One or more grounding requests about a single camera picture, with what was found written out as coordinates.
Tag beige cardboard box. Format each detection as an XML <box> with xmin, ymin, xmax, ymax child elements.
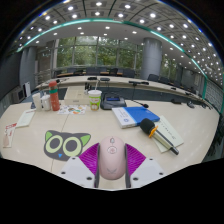
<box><xmin>63</xmin><ymin>87</ymin><xmax>91</xmax><ymax>106</ymax></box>

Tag black gooseneck microphone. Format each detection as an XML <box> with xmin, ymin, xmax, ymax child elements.
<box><xmin>128</xmin><ymin>98</ymin><xmax>150</xmax><ymax>109</ymax></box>

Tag black conference desk unit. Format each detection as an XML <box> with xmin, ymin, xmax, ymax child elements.
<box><xmin>100</xmin><ymin>94</ymin><xmax>128</xmax><ymax>111</ymax></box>

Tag black handheld microphone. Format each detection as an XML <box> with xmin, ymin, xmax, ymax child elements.
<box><xmin>139</xmin><ymin>117</ymin><xmax>180</xmax><ymax>156</ymax></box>

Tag red and white leaflet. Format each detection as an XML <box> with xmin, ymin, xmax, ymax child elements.
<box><xmin>2</xmin><ymin>122</ymin><xmax>18</xmax><ymax>149</ymax></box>

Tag ceiling spot lights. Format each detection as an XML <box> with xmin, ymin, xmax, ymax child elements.
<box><xmin>9</xmin><ymin>0</ymin><xmax>224</xmax><ymax>88</ymax></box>

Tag pink computer mouse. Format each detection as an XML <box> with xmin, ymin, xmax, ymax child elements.
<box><xmin>97</xmin><ymin>135</ymin><xmax>127</xmax><ymax>181</ymax></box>

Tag cat-face mouse pad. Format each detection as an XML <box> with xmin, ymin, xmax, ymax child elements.
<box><xmin>43</xmin><ymin>129</ymin><xmax>92</xmax><ymax>162</ymax></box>

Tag white printed paper sheet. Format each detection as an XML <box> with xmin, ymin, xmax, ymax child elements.
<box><xmin>15</xmin><ymin>108</ymin><xmax>36</xmax><ymax>129</ymax></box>

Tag white paper booklet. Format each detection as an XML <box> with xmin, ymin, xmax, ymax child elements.
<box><xmin>153</xmin><ymin>115</ymin><xmax>185</xmax><ymax>154</ymax></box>

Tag green-printed paper cup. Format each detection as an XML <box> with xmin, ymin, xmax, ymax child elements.
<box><xmin>87</xmin><ymin>89</ymin><xmax>103</xmax><ymax>112</ymax></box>

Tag white lidded mug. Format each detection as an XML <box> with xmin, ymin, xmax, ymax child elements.
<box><xmin>41</xmin><ymin>94</ymin><xmax>52</xmax><ymax>112</ymax></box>

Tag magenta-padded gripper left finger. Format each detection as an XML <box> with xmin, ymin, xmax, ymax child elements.
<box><xmin>59</xmin><ymin>142</ymin><xmax>101</xmax><ymax>189</ymax></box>

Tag orange-red drink bottle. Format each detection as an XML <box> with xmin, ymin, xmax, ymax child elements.
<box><xmin>48</xmin><ymin>80</ymin><xmax>61</xmax><ymax>112</ymax></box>

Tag colourful sticker sheet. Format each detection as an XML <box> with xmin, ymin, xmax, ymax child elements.
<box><xmin>57</xmin><ymin>104</ymin><xmax>88</xmax><ymax>116</ymax></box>

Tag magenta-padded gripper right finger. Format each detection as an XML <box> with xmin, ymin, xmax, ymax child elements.
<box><xmin>124</xmin><ymin>143</ymin><xmax>166</xmax><ymax>189</ymax></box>

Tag blue and white book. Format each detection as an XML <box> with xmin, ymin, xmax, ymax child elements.
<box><xmin>111</xmin><ymin>106</ymin><xmax>161</xmax><ymax>130</ymax></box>

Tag plain white paper cup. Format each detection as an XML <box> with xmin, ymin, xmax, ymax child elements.
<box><xmin>32</xmin><ymin>93</ymin><xmax>43</xmax><ymax>112</ymax></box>

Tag row of dark chairs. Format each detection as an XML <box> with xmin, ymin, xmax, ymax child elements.
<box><xmin>53</xmin><ymin>66</ymin><xmax>204</xmax><ymax>94</ymax></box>

